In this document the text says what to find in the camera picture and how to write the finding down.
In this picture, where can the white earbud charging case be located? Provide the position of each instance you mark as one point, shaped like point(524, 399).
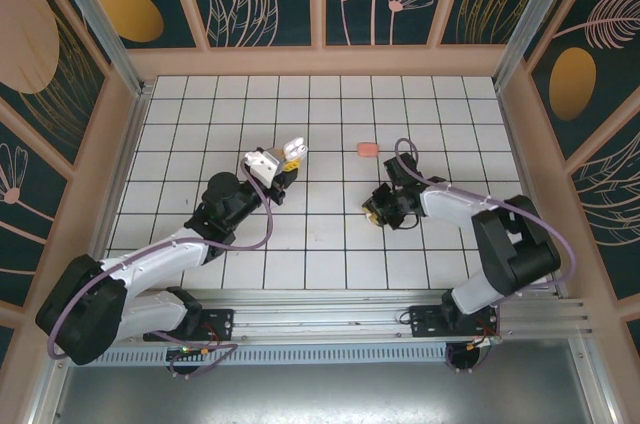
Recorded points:
point(295, 154)

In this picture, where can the pink eraser block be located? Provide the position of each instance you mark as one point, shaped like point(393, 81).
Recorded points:
point(367, 149)

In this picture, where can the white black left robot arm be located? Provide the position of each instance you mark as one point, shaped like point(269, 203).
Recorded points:
point(150, 256)

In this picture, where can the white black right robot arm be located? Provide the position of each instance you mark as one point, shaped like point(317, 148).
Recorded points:
point(450, 204)

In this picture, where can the perforated metal strip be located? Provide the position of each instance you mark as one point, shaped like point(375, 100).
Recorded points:
point(325, 354)

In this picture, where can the aluminium side rail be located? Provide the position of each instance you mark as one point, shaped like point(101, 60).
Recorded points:
point(518, 144)
point(129, 154)

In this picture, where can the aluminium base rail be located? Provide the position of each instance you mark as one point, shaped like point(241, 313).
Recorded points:
point(325, 316)

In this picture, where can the aluminium frame post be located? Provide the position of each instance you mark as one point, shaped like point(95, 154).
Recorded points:
point(597, 374)
point(535, 14)
point(107, 34)

